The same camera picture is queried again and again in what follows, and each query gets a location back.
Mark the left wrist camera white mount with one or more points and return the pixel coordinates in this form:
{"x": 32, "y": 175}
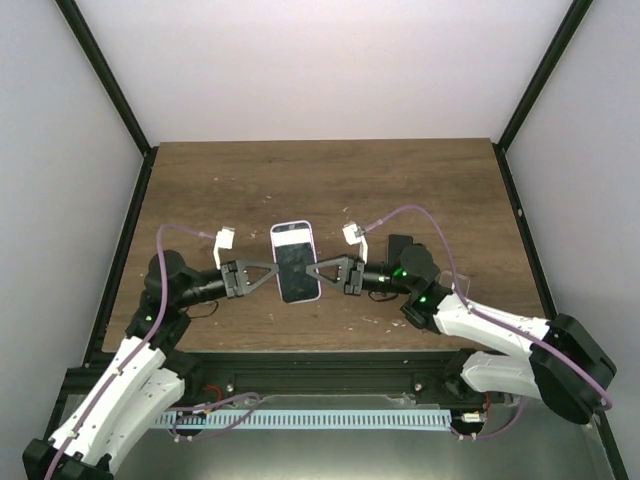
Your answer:
{"x": 224, "y": 239}

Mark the small grey-edged phone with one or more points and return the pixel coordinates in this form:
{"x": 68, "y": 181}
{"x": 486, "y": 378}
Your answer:
{"x": 396, "y": 244}

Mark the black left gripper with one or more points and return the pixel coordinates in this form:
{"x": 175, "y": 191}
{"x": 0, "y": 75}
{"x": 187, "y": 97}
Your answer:
{"x": 244, "y": 288}

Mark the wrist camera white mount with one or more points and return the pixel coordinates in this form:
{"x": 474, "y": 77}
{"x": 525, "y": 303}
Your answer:
{"x": 356, "y": 235}
{"x": 224, "y": 239}

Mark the black frame post left rear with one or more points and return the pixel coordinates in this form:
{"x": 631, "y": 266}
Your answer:
{"x": 82, "y": 32}

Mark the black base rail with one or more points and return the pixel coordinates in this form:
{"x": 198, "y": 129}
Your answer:
{"x": 434, "y": 376}

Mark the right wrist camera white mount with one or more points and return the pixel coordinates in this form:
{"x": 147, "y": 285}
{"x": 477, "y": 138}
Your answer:
{"x": 356, "y": 235}

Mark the light blue slotted cable duct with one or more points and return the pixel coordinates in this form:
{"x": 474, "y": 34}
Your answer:
{"x": 419, "y": 420}

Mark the black frame post right rear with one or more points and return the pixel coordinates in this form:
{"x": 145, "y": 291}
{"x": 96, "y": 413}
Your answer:
{"x": 554, "y": 52}

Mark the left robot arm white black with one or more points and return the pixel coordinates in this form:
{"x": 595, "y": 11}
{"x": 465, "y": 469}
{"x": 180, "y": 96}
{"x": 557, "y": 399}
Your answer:
{"x": 147, "y": 374}

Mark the black frame post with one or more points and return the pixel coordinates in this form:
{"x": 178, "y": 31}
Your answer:
{"x": 554, "y": 52}
{"x": 82, "y": 32}

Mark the clear magsafe phone case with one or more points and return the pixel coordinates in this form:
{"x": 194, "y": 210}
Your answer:
{"x": 457, "y": 282}

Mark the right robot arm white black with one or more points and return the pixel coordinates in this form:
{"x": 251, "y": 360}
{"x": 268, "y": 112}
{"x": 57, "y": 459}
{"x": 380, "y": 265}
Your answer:
{"x": 556, "y": 361}

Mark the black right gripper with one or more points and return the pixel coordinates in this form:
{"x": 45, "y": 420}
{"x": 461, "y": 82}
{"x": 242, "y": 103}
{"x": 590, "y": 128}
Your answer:
{"x": 351, "y": 273}

